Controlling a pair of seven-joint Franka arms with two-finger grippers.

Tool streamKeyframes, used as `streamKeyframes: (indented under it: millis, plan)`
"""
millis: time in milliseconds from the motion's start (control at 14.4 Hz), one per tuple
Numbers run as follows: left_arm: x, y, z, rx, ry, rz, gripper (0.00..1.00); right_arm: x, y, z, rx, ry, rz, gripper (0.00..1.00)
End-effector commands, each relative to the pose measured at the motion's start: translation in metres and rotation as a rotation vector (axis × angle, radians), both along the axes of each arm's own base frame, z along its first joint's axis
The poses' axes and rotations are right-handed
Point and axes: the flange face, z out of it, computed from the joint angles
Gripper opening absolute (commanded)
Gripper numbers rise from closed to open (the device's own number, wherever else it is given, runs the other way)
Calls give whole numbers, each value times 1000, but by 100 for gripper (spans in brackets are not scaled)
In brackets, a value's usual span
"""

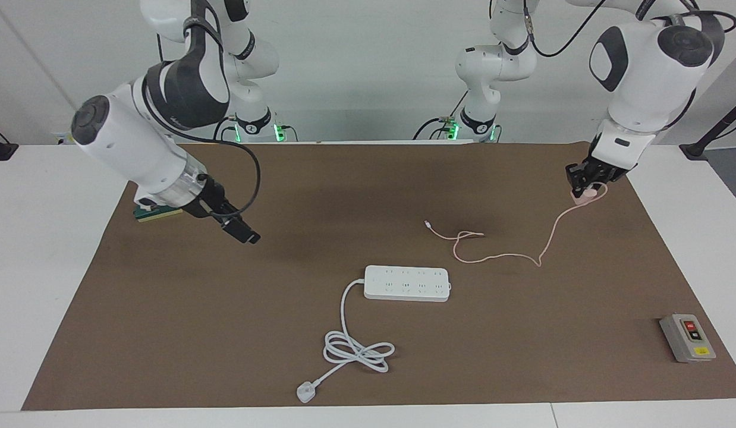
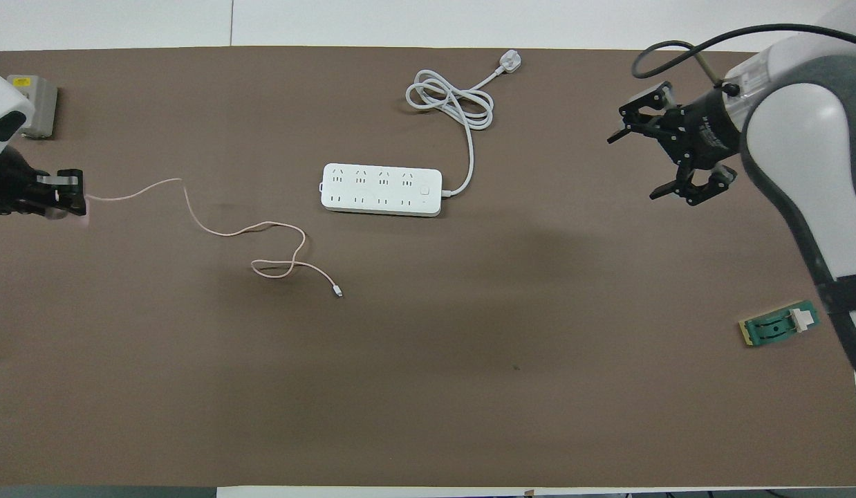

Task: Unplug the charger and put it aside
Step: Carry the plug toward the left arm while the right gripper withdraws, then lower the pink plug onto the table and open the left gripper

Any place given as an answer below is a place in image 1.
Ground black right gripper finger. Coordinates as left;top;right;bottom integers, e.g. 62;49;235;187
227;206;262;242
221;216;253;245

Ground pink charging cable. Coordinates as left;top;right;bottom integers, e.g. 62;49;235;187
423;183;608;267

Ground white power strip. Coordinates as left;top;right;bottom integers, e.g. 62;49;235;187
364;265;451;303

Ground black mounting arm with base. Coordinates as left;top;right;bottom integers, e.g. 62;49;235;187
680;95;736;160

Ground brown table mat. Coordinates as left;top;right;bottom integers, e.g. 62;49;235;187
21;143;736;411

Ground grey push-button box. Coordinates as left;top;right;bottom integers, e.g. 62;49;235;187
659;313;717;364

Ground green knife switch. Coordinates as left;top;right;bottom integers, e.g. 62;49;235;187
134;202;184;224

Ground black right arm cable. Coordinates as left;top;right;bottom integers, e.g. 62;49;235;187
141;0;262;218

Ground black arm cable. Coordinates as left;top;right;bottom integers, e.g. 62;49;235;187
141;0;262;218
523;0;606;59

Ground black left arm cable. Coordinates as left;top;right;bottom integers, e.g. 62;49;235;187
523;0;606;59

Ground white power cord with plug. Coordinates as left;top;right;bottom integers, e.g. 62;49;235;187
297;278;396;404

